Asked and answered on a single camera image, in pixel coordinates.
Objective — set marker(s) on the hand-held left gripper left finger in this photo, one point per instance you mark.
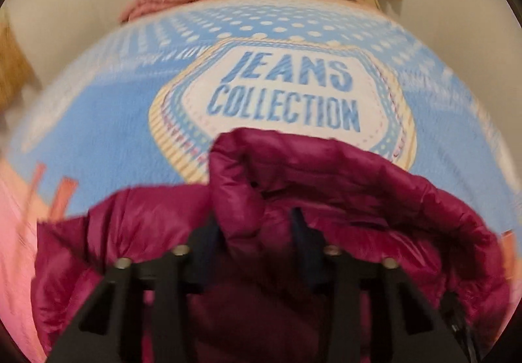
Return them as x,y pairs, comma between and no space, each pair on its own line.
206,238

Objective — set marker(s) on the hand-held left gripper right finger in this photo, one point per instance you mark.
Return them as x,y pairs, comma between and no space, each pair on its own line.
304,240

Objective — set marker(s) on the maroon puffer jacket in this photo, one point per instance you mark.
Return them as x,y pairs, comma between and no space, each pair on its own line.
326,167

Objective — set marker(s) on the blue printed blanket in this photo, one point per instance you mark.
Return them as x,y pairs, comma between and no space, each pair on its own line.
102,122

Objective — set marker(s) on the pink speckled blanket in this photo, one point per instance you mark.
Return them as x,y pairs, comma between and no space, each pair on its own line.
16,249

